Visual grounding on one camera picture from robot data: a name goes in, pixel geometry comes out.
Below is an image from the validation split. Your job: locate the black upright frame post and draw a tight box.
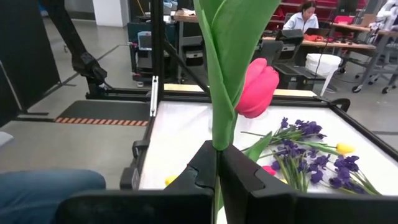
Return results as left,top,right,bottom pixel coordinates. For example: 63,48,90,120
150,0,165,105

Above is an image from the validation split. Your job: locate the person's leg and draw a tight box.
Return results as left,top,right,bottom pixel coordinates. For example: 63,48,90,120
0,169,107,224

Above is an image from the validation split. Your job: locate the black office chair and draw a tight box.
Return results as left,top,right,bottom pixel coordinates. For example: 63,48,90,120
259,39,315,91

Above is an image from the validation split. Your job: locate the large black panel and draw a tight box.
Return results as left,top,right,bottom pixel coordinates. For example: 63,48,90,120
0,0,62,128

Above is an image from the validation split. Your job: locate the purple artificial flower bunch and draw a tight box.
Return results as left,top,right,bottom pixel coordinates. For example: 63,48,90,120
257,139,331,193
310,154,382,197
241,116,328,147

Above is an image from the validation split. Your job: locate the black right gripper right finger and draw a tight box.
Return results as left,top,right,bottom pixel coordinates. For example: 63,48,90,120
219,143,398,224

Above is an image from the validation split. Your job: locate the grey rolling desk frame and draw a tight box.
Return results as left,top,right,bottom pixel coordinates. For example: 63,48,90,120
351,29,398,95

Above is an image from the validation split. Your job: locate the red shelving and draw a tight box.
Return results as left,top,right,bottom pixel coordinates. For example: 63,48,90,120
267,0,369,26

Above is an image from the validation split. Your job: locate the silver metal strip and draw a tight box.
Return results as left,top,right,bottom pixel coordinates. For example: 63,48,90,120
149,75,159,118

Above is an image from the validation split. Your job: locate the wooden work desk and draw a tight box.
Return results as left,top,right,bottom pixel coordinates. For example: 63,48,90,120
262,34,377,52

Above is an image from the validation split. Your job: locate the black mat with striped edge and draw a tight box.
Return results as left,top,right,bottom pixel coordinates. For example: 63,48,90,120
53,99,152,128

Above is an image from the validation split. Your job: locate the light wooden board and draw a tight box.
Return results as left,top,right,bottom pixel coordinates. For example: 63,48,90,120
164,82,317,98

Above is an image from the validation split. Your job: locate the pink artificial tulip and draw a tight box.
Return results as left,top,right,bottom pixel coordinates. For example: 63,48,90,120
192,0,282,224
244,131,277,177

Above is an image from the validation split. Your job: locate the person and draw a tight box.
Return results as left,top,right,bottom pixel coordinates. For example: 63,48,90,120
282,0,320,34

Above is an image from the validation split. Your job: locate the black corner handle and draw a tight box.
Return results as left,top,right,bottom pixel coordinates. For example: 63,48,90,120
330,97,351,113

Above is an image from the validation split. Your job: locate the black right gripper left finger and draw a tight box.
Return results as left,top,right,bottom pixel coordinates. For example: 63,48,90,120
55,140,218,224

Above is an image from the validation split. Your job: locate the black aluminium table frame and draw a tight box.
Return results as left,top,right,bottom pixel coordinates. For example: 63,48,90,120
85,88,398,191

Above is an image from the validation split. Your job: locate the black computer monitor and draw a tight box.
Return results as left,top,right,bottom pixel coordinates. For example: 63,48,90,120
275,29,305,47

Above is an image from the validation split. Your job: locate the black laptop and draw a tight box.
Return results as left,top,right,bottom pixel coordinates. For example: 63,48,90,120
303,27,331,37

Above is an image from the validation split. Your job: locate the black diagonal frame brace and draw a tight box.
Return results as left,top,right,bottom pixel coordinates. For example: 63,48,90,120
163,39,211,94

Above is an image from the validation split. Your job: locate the black frame handle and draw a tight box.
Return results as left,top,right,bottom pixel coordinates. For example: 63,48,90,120
119,167,141,191
131,139,150,160

